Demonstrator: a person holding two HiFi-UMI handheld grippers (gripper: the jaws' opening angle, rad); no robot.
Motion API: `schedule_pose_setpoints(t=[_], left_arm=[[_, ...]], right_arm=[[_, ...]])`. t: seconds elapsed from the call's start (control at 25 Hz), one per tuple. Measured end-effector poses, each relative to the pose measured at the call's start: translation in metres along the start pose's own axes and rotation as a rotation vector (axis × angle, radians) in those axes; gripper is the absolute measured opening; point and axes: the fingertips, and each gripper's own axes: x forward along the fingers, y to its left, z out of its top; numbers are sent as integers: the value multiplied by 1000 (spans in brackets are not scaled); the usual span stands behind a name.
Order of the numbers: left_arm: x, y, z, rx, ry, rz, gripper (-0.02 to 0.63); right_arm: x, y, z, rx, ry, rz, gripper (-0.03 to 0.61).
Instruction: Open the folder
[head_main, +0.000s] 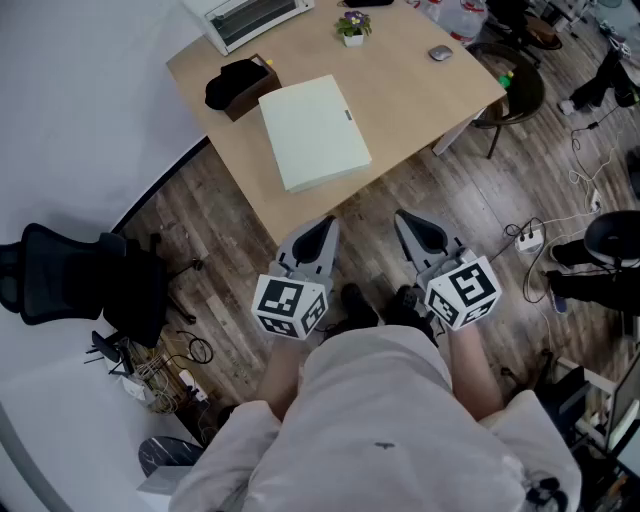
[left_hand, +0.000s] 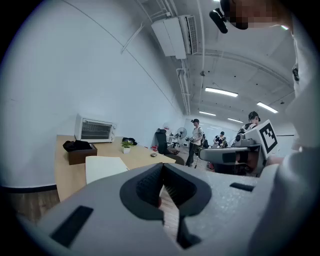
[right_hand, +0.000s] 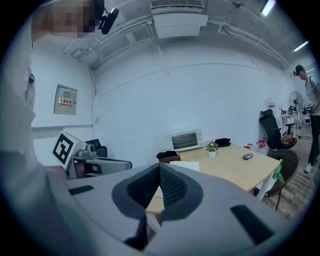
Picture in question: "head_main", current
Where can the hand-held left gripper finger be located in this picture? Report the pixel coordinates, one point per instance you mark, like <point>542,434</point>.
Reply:
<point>332,255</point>
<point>287,247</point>

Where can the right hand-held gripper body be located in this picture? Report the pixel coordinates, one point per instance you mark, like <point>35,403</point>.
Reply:
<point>467,295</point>

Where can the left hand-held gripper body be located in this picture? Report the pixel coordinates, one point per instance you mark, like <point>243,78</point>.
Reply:
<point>280,300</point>

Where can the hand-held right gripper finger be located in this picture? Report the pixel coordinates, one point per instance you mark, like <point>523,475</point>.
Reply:
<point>425,235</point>
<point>407,240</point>

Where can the pale green box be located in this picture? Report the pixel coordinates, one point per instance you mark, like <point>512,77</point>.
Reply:
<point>312,130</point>

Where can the person's left forearm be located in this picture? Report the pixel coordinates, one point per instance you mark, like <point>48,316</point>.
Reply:
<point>285,370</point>

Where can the person's right forearm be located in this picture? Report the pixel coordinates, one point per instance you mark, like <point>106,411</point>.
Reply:
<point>475,370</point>

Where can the person's left leg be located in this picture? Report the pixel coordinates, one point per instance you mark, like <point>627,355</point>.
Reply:
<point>359,307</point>

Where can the person's leg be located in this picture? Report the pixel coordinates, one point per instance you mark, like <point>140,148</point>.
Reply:
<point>585,285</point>
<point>407,312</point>
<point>359,307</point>

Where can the person's right leg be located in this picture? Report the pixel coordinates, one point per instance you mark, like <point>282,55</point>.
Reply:
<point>407,312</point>

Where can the white power strip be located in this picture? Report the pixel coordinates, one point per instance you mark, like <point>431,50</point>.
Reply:
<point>192,385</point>
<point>529,242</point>

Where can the brown wooden box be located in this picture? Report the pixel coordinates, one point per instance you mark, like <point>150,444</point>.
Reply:
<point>250,97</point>

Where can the black chair with grey headrest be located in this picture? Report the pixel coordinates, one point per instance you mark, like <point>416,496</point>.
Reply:
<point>612,235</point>

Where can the white charger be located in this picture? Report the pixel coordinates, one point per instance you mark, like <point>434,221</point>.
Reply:
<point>595,200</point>

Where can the person's white shirt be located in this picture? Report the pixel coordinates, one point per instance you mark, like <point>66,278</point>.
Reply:
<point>380,430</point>

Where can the green bottle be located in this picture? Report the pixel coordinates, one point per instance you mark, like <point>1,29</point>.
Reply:
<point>506,81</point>

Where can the black router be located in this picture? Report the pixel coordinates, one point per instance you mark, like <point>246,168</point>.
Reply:
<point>107,352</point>

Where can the grey computer mouse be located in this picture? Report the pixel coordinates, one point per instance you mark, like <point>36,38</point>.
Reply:
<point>440,53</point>

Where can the black marble round table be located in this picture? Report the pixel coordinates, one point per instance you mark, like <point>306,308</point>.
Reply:
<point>170,452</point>

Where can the black mesh office chair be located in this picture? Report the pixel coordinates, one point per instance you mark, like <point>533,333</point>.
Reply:
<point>75,280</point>

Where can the white box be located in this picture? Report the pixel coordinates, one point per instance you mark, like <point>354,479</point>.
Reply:
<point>162,487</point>

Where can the potted purple flower plant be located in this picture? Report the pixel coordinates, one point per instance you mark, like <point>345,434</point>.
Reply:
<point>354,25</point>

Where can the white toaster oven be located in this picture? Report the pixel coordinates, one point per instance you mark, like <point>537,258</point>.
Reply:
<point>235,20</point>

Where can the black fabric mask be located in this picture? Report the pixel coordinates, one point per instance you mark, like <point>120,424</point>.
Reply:
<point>367,2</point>

